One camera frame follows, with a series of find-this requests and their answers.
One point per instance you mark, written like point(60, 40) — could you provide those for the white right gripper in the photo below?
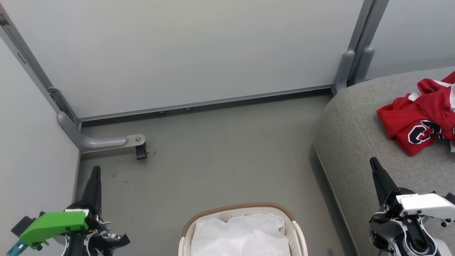
point(423, 204)

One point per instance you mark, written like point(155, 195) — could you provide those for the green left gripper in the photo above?
point(53, 225)

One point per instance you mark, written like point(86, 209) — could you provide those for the red jersey with black lettering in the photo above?
point(416, 121)

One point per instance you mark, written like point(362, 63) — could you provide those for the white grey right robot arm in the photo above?
point(408, 238)

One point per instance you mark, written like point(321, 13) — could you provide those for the white laundry basket brown rim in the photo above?
point(188, 234)

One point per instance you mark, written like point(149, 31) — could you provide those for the white cloth in basket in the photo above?
point(241, 236)

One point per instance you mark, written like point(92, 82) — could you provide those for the grey curved partition foot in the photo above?
point(92, 142)

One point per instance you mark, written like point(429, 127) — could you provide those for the grey fabric sofa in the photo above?
point(355, 142)

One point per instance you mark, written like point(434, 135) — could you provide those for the small black caster wheel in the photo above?
point(141, 152)

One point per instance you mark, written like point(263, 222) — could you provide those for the grey upright partition foot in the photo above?
point(364, 64)
point(344, 71)

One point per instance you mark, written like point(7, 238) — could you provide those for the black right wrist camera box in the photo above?
point(450, 197)

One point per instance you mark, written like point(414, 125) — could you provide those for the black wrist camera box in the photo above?
point(26, 222)
point(450, 197)

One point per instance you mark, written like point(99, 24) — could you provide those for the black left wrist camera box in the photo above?
point(26, 222)

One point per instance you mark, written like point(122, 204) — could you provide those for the grey partition corner post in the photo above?
point(35, 71)

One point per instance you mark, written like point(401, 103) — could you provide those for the grey partition bottom rail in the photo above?
point(206, 103)

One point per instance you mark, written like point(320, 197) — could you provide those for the grey double partition post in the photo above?
point(368, 28)

